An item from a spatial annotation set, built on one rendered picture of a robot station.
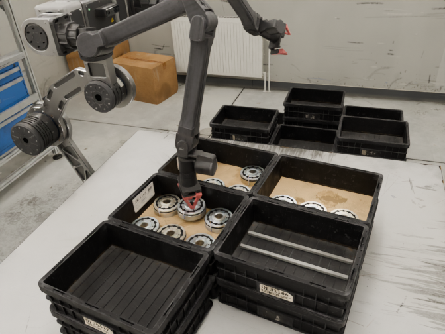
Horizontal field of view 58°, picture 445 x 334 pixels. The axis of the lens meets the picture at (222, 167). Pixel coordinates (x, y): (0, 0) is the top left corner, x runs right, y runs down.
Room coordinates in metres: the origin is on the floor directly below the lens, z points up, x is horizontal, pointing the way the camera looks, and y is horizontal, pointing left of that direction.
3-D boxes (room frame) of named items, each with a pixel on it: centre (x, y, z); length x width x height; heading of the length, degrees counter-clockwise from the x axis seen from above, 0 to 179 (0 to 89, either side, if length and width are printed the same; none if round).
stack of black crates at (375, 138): (2.12, -0.92, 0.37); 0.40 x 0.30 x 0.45; 69
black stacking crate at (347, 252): (0.89, -0.20, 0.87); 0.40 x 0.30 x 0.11; 62
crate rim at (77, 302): (0.82, 0.30, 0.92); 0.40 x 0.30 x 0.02; 62
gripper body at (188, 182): (1.15, 0.12, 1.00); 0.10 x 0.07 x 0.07; 15
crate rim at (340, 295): (0.89, -0.20, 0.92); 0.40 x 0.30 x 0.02; 62
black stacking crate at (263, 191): (1.16, -0.34, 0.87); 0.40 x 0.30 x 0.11; 62
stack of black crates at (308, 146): (2.27, -0.54, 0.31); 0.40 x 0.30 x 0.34; 69
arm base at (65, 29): (1.37, 0.46, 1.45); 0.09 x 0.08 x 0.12; 159
